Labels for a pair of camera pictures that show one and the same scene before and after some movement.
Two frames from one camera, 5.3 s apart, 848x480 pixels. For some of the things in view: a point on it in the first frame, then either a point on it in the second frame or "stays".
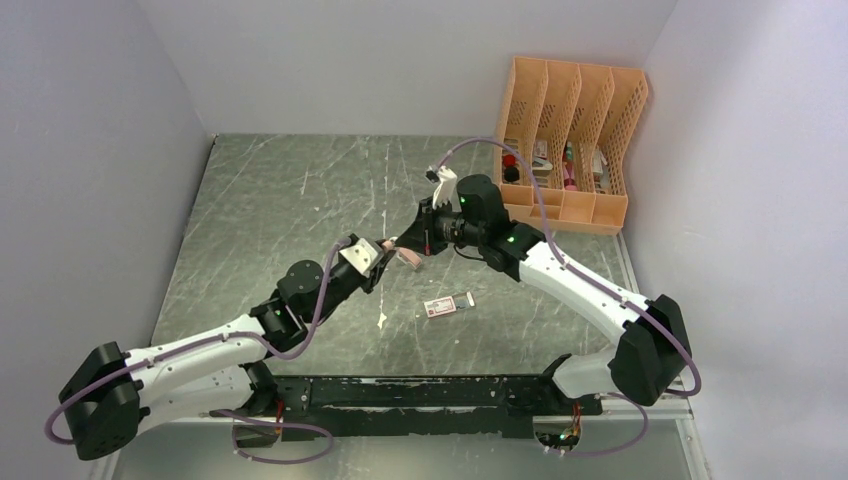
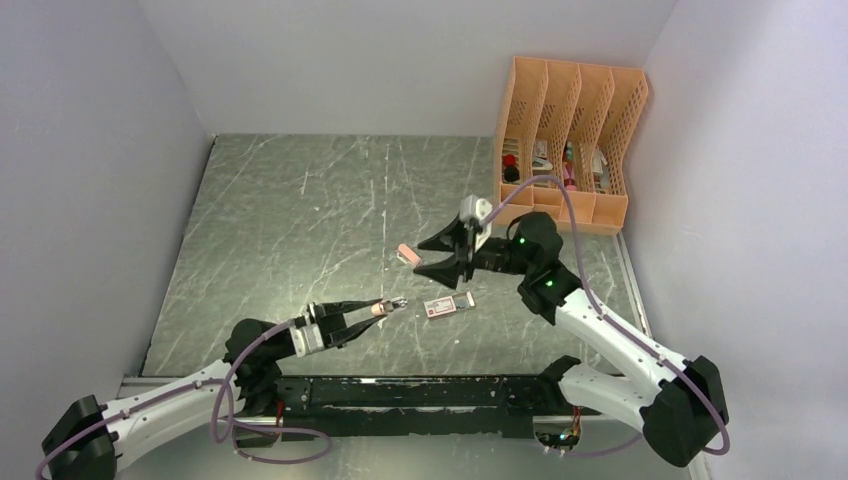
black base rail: (379, 407) stays
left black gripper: (368, 282) -> (330, 318)
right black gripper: (420, 236) -> (447, 239)
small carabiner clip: (408, 257) stays
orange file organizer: (571, 121) stays
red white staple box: (461, 301) stays
